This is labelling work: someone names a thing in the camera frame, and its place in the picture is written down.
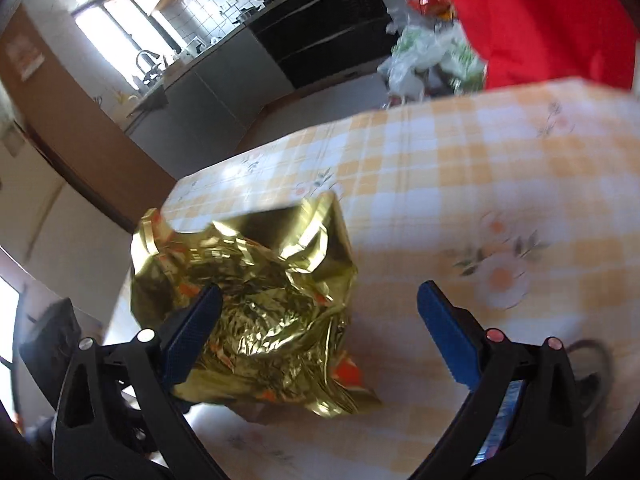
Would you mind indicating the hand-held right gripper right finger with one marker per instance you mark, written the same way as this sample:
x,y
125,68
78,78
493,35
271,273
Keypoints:
x,y
447,335

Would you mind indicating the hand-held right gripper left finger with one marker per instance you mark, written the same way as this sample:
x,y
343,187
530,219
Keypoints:
x,y
192,332

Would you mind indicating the gold foil wrapper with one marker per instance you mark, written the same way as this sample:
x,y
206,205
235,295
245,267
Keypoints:
x,y
270,300

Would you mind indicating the yellow plaid tablecloth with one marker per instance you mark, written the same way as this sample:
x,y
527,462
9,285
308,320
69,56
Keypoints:
x,y
450,185

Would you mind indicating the wooden door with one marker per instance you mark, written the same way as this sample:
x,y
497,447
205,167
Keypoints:
x,y
75,135

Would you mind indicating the grey kitchen cabinets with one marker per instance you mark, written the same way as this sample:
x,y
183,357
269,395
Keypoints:
x,y
210,95

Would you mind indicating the chrome kitchen faucet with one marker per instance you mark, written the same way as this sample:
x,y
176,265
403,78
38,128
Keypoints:
x,y
145,57

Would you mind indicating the white green plastic bag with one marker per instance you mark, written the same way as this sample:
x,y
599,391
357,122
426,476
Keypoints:
x,y
430,55

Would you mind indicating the red white door notice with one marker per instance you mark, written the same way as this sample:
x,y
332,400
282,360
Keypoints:
x,y
25,57

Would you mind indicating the kitchen window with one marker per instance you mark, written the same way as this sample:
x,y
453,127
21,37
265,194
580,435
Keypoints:
x,y
110,35

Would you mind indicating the steel cooking pot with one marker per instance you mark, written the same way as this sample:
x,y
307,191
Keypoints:
x,y
247,16

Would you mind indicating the red cloth with white patches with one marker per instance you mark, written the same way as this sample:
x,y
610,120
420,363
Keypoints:
x,y
540,20

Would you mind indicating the black built-in oven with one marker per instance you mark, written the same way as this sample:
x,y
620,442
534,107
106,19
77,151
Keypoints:
x,y
320,25

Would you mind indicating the red snack bag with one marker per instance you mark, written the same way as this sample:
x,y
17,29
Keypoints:
x,y
430,2

